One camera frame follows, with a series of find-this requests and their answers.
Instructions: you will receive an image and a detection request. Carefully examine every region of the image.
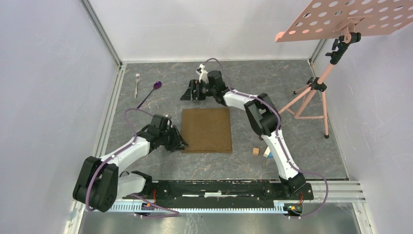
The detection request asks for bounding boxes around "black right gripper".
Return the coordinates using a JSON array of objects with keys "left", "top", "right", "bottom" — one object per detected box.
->
[{"left": 180, "top": 80, "right": 215, "bottom": 101}]

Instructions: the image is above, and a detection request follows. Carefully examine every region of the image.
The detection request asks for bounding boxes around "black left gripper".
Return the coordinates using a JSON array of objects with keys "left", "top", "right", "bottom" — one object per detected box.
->
[{"left": 159, "top": 125, "right": 189, "bottom": 153}]

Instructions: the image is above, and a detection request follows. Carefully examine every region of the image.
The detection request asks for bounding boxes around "brown cloth napkin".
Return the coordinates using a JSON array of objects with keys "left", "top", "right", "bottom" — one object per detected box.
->
[{"left": 181, "top": 107, "right": 232, "bottom": 154}]

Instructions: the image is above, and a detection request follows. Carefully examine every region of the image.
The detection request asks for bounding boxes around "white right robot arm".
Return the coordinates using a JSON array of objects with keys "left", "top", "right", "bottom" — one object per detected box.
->
[{"left": 180, "top": 68, "right": 306, "bottom": 199}]

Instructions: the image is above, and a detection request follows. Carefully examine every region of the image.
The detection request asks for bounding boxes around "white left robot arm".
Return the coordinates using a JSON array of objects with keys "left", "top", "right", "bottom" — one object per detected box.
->
[{"left": 72, "top": 115, "right": 188, "bottom": 212}]

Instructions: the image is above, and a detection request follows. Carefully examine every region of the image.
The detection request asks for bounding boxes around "purple metallic spoon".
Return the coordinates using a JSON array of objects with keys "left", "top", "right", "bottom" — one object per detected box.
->
[{"left": 137, "top": 81, "right": 162, "bottom": 109}]

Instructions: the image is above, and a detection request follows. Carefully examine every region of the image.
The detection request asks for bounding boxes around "silver fork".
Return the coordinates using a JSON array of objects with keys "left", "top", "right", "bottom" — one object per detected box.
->
[{"left": 134, "top": 73, "right": 140, "bottom": 98}]

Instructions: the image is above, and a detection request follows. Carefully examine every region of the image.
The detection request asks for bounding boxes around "small tan wooden cube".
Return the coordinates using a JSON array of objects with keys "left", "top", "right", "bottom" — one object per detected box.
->
[{"left": 252, "top": 148, "right": 260, "bottom": 156}]

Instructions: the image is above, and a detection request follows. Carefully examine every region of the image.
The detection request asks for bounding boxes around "cream wooden block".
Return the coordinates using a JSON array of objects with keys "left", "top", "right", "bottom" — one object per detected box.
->
[{"left": 263, "top": 147, "right": 271, "bottom": 158}]

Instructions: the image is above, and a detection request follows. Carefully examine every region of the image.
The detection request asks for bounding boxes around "pink music stand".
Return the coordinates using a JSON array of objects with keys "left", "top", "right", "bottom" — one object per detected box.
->
[{"left": 275, "top": 0, "right": 413, "bottom": 138}]

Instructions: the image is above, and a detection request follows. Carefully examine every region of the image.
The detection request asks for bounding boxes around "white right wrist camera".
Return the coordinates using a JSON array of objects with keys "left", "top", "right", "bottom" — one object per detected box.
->
[{"left": 196, "top": 63, "right": 208, "bottom": 83}]

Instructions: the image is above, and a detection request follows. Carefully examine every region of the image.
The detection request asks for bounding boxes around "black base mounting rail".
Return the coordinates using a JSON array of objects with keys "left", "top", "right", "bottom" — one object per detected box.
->
[{"left": 138, "top": 179, "right": 314, "bottom": 209}]

